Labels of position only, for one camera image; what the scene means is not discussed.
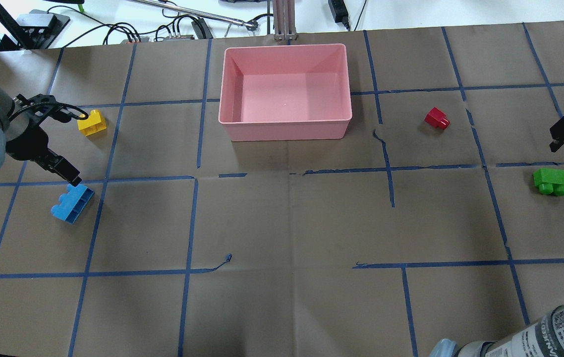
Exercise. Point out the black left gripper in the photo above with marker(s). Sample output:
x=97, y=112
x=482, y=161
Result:
x=25, y=141

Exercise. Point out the blue toy block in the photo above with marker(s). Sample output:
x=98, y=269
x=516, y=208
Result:
x=72, y=203

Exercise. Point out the green toy block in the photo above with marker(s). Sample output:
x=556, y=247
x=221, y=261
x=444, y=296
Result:
x=549, y=182

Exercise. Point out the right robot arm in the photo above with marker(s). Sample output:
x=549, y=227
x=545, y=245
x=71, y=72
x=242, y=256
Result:
x=544, y=338

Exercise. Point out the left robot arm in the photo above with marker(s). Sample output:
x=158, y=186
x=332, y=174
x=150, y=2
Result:
x=66, y=113

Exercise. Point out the pink plastic box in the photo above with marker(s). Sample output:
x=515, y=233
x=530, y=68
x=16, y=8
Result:
x=285, y=92

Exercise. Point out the yellow toy block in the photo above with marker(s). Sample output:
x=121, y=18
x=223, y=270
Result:
x=94, y=123

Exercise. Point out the red toy block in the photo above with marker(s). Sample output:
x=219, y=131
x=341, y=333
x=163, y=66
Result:
x=437, y=119

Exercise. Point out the black power adapter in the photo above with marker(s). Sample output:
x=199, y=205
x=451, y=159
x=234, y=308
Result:
x=339, y=12

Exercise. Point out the aluminium frame post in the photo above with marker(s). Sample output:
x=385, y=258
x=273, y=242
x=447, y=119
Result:
x=284, y=20

